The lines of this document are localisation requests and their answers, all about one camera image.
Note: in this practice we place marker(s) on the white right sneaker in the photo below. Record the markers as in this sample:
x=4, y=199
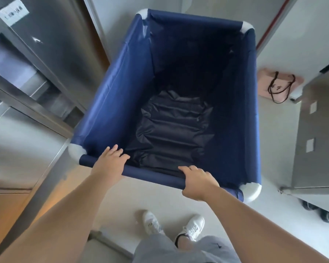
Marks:
x=191, y=226

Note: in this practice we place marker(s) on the white left sneaker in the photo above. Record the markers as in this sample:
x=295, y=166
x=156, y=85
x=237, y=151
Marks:
x=151, y=222

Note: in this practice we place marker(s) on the pink tote bag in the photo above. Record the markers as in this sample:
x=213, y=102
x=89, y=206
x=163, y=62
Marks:
x=277, y=83

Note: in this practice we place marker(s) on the person's left forearm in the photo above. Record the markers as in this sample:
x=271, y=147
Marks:
x=57, y=221

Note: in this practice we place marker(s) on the person's left little finger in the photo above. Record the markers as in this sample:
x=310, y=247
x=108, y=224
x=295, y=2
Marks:
x=106, y=152

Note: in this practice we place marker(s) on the black crinkled cloth liner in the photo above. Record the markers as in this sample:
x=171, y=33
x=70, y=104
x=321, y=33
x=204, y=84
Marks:
x=172, y=128

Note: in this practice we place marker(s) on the white sneaker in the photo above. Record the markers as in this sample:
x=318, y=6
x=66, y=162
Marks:
x=151, y=222
x=191, y=226

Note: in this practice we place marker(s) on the black caster wheel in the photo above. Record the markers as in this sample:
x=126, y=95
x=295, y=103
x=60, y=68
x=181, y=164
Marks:
x=328, y=215
x=308, y=206

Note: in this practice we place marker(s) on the person's left middle finger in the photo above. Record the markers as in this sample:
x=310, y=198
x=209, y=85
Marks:
x=119, y=155

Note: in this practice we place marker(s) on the person's left hand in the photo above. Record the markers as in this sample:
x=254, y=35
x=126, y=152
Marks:
x=108, y=167

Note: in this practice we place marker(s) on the stainless steel cabinet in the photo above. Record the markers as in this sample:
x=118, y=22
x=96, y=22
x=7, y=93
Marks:
x=24, y=87

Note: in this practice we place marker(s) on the person's right forearm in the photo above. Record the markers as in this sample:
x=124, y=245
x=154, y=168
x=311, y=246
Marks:
x=257, y=230

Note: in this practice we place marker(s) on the person's right thumb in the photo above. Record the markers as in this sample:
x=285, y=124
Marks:
x=185, y=192

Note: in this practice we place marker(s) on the blue fabric laundry cart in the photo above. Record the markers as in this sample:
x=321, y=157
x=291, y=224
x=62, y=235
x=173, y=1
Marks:
x=112, y=87

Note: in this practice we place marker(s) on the grey shorts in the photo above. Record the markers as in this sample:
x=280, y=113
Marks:
x=167, y=250

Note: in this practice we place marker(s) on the white paper label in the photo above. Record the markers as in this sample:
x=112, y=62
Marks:
x=12, y=12

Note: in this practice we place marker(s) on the person's right hand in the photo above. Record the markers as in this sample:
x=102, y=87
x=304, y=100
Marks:
x=200, y=184

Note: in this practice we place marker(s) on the stainless steel trolley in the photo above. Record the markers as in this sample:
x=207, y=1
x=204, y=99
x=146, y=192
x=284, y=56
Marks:
x=315, y=128

